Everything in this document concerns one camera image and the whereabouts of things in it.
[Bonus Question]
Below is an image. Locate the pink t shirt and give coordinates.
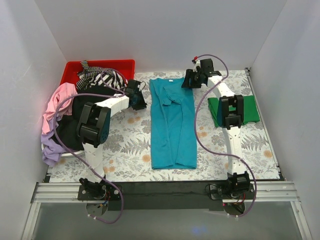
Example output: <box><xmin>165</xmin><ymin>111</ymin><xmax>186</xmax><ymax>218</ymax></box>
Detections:
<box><xmin>42</xmin><ymin>82</ymin><xmax>77</xmax><ymax>135</ymax></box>

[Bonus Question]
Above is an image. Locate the lavender t shirt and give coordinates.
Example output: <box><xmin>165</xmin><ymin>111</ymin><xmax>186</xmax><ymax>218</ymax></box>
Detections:
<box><xmin>40</xmin><ymin>118</ymin><xmax>66</xmax><ymax>167</ymax></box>

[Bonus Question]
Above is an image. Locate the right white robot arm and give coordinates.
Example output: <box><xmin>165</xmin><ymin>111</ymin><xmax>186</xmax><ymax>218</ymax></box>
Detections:
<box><xmin>181</xmin><ymin>54</ymin><xmax>251</xmax><ymax>199</ymax></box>

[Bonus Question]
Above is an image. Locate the black white striped shirt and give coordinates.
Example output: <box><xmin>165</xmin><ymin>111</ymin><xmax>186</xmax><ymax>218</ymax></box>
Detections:
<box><xmin>75</xmin><ymin>60</ymin><xmax>128</xmax><ymax>92</ymax></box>

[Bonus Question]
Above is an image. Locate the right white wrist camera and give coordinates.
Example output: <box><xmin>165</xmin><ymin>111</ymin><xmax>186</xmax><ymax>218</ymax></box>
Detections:
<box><xmin>192</xmin><ymin>56</ymin><xmax>201</xmax><ymax>73</ymax></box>

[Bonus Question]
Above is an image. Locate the red plastic bin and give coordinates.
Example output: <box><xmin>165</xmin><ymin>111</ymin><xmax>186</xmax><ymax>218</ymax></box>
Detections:
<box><xmin>59</xmin><ymin>59</ymin><xmax>136</xmax><ymax>87</ymax></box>

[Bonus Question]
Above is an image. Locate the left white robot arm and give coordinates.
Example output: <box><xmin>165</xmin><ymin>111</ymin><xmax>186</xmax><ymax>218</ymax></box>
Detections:
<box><xmin>76</xmin><ymin>79</ymin><xmax>147</xmax><ymax>200</ymax></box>

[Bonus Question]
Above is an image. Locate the green folded t shirt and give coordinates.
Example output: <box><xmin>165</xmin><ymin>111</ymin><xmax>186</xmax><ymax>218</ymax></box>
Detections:
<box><xmin>207</xmin><ymin>95</ymin><xmax>261</xmax><ymax>128</ymax></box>

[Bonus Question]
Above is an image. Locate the black t shirt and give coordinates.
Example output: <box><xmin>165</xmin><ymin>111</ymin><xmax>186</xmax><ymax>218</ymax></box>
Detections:
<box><xmin>56</xmin><ymin>85</ymin><xmax>116</xmax><ymax>152</ymax></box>

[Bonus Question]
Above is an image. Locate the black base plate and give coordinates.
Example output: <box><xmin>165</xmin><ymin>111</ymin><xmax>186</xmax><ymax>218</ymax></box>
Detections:
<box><xmin>118</xmin><ymin>181</ymin><xmax>229</xmax><ymax>211</ymax></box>

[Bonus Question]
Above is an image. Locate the aluminium mounting rail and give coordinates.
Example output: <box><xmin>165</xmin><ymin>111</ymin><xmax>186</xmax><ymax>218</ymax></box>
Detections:
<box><xmin>31</xmin><ymin>180</ymin><xmax>300</xmax><ymax>203</ymax></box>

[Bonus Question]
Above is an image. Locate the teal t shirt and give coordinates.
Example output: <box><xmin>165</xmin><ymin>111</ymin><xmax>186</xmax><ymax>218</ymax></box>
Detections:
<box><xmin>149</xmin><ymin>78</ymin><xmax>197</xmax><ymax>170</ymax></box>

